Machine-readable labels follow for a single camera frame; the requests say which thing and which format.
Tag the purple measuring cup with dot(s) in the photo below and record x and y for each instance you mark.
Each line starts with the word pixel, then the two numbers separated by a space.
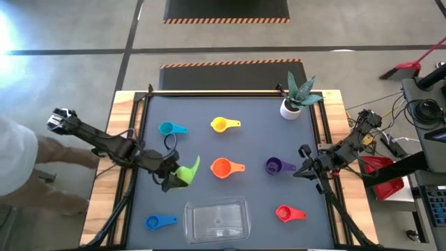
pixel 273 165

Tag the orange measuring cup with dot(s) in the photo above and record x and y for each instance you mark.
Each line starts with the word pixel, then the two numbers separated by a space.
pixel 221 168

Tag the grey equipment cart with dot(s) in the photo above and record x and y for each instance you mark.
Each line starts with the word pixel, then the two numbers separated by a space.
pixel 435 153

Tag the blue measuring cup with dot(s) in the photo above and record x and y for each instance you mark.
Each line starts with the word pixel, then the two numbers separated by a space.
pixel 153 222

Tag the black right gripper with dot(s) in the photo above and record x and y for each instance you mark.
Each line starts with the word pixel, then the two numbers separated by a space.
pixel 324 163

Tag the teal measuring cup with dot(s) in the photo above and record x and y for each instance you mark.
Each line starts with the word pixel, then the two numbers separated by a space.
pixel 166 128

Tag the succulent in white pot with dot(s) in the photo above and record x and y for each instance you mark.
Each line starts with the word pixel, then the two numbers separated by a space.
pixel 291 109

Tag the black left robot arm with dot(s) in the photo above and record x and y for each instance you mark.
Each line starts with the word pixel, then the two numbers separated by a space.
pixel 97 139

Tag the red measuring cup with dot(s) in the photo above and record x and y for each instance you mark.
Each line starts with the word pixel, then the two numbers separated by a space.
pixel 284 213

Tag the black striped-edge floor mat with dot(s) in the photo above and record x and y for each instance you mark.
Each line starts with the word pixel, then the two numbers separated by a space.
pixel 226 8
pixel 230 75

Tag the red dustpan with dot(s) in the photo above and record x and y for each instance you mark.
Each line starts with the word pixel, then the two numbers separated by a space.
pixel 383 188

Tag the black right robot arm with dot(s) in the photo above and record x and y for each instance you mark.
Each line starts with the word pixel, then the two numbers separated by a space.
pixel 352 141

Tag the yellow measuring cup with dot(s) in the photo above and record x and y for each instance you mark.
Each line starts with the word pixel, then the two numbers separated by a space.
pixel 219 124

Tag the black keyboard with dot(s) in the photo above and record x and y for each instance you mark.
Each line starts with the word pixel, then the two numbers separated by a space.
pixel 437 205

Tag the black angled bar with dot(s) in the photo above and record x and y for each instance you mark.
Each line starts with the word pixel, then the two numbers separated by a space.
pixel 397 169

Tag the red broom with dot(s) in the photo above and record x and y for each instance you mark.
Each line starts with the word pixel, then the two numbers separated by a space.
pixel 406 68

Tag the black power strip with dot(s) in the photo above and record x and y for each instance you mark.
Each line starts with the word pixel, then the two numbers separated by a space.
pixel 392 146

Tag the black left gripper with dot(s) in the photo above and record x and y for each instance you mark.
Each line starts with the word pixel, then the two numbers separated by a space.
pixel 158 162

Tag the person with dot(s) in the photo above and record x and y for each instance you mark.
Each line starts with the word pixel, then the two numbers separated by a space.
pixel 17 157

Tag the black aluminium rig frame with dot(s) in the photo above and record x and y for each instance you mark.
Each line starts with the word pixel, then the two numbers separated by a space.
pixel 144 104

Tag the green measuring cup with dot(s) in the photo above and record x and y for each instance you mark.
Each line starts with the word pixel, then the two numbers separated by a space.
pixel 186 174

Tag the clear plastic basket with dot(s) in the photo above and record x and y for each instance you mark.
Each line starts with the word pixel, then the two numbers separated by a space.
pixel 217 219

